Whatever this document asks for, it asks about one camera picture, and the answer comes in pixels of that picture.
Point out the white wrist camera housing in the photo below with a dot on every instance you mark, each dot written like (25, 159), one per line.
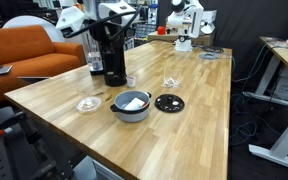
(70, 18)

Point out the clear drinking glass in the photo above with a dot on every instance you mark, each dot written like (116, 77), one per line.
(172, 81)

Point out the gray cooking pot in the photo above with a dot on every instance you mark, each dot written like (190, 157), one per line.
(127, 116)

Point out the wooden desk with white legs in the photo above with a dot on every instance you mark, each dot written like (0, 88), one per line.
(285, 56)

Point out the white idle robot arm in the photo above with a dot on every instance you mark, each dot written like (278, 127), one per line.
(189, 20)

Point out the clear glass dish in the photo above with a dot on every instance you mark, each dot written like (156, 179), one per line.
(89, 104)

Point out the small clear cup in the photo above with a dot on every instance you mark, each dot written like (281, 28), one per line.
(131, 81)

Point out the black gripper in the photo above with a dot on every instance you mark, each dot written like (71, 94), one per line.
(109, 35)

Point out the clear water tank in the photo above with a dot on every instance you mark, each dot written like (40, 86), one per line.
(94, 61)

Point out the tan cabinet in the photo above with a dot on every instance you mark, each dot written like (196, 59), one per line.
(164, 39)

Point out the orange sofa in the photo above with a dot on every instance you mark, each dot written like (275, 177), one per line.
(17, 46)

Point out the red container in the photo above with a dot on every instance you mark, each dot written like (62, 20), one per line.
(161, 30)

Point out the black pod coffee machine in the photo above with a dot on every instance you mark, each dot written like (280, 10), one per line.
(115, 80)

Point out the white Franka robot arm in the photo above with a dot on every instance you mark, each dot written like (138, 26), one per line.
(117, 10)

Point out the white pod with red lid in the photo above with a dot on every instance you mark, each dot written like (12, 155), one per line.
(142, 101)

